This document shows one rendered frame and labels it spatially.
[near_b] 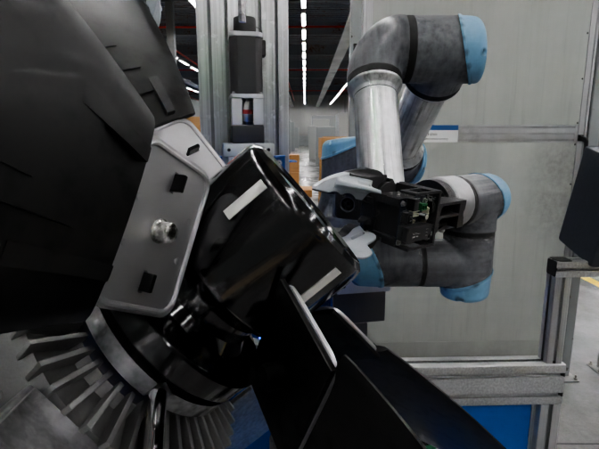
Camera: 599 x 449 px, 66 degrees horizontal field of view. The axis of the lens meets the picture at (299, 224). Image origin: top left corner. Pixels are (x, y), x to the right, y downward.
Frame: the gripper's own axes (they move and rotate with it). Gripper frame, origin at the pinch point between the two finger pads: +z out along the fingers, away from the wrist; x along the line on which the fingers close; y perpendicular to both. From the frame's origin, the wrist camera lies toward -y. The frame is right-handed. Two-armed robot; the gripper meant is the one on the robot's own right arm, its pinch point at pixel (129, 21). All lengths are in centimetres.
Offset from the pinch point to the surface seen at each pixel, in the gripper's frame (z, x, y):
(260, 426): 54, -25, -45
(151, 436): 36, -21, -70
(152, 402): 36, -21, -68
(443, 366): 62, -57, -16
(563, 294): 49, -78, -16
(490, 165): 35, -129, 128
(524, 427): 76, -74, -15
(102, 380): 35, -18, -68
